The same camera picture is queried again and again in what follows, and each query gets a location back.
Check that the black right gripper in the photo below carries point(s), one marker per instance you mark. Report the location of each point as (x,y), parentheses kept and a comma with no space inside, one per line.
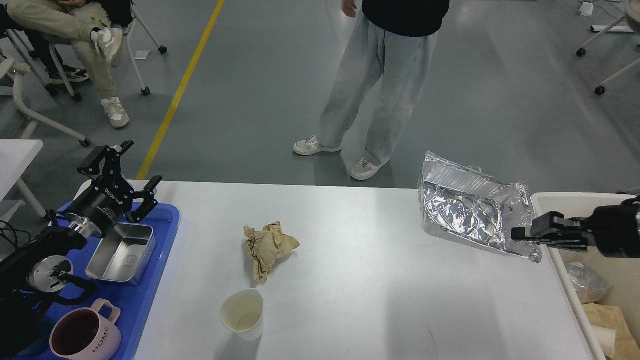
(615,229)

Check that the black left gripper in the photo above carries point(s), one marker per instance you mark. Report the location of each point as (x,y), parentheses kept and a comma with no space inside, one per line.
(102,205)

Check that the stainless steel rectangular container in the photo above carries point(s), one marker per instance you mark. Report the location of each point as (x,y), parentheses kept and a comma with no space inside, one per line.
(122,256)

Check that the aluminium foil tray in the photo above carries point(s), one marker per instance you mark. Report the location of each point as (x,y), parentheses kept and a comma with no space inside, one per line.
(466,206)

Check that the brown paper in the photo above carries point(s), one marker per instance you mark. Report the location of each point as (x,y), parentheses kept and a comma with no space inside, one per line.
(266,246)
(626,347)

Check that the pink mug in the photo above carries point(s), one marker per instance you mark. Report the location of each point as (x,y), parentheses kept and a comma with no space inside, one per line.
(88,333)

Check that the white paper cup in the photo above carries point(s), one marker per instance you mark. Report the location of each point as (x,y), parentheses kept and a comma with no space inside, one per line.
(243,314)

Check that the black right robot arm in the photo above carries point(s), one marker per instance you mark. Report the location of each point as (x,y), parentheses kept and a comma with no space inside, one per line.
(637,200)

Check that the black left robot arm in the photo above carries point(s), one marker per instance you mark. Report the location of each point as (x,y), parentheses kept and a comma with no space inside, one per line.
(38,274)

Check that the crumpled foil in bin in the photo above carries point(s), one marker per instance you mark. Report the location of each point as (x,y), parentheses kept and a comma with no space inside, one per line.
(589,286)

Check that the blue plastic tray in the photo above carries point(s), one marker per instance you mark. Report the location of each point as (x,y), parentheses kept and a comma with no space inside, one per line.
(135,301)

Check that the white cup in bin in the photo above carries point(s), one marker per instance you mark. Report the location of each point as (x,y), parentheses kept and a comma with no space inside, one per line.
(606,338)

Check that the white side table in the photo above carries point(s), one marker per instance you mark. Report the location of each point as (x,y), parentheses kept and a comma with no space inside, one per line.
(16,155)

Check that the brown paper in bin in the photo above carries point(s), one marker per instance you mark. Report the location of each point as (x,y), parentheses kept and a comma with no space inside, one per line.
(626,347)

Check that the seated person beige clothes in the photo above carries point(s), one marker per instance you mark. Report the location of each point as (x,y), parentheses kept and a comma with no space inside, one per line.
(95,29)

